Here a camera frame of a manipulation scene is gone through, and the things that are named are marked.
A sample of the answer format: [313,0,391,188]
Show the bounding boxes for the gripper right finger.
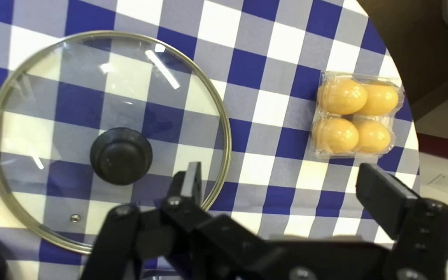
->
[355,163,448,280]

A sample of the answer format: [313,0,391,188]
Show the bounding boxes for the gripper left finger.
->
[79,161,265,280]

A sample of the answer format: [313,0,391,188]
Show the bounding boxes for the glass pot lid black knob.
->
[0,30,232,255]

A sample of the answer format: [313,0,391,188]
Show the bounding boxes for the yellow egg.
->
[312,117,360,154]
[319,78,368,116]
[359,83,400,116]
[354,120,392,154]

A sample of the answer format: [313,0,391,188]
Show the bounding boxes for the clear plastic egg carton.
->
[310,71,405,160]

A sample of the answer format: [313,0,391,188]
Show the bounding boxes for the blue white checked tablecloth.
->
[0,0,421,280]

